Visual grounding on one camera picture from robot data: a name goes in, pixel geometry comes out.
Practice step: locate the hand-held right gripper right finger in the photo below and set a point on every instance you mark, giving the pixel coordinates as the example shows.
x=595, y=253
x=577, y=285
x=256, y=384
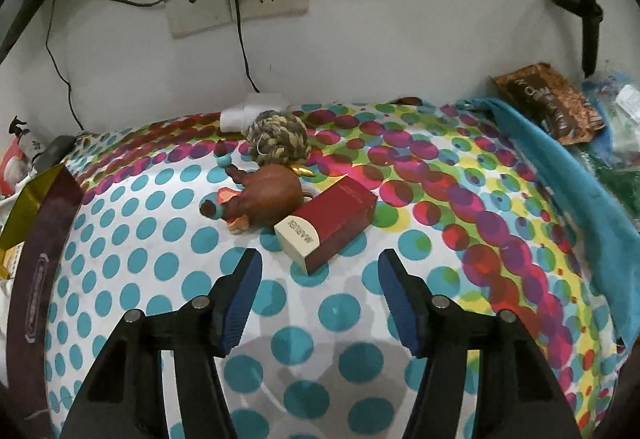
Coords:
x=402, y=304

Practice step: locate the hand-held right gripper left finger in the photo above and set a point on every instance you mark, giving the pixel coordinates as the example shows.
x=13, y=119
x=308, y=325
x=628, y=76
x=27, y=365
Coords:
x=242, y=299

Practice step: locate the red box with cream end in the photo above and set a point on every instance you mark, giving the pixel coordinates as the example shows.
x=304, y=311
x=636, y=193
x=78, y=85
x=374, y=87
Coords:
x=335, y=219

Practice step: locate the brown toy figurine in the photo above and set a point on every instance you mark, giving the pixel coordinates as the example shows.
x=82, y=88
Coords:
x=270, y=191

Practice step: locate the gold tin box maroon outside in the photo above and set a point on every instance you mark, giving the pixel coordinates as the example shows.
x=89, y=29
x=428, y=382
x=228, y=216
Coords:
x=40, y=269

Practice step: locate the polka dot tablecloth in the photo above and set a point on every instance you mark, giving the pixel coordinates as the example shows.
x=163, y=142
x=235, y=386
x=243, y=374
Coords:
x=325, y=369

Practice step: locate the small white roll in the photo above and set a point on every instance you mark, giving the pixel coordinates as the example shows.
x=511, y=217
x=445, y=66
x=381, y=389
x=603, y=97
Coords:
x=240, y=116

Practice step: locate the blue towel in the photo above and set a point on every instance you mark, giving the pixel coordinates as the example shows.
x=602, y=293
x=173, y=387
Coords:
x=575, y=199

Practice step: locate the black set-top box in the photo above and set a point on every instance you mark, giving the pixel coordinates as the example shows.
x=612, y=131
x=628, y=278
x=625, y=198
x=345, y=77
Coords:
x=55, y=151

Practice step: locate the brown snack bag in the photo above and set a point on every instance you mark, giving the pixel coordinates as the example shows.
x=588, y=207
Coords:
x=550, y=104

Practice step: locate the red white plastic bag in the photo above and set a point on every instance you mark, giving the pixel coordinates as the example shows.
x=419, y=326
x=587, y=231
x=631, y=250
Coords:
x=12, y=169

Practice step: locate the spray bottle with black trigger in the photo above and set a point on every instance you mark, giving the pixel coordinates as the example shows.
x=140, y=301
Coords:
x=22, y=134

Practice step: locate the clear plastic bags with contents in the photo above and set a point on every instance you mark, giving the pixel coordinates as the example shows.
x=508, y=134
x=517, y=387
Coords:
x=620, y=129

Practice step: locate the black clamp mount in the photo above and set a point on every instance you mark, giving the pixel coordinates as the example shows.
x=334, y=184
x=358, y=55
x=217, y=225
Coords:
x=590, y=44

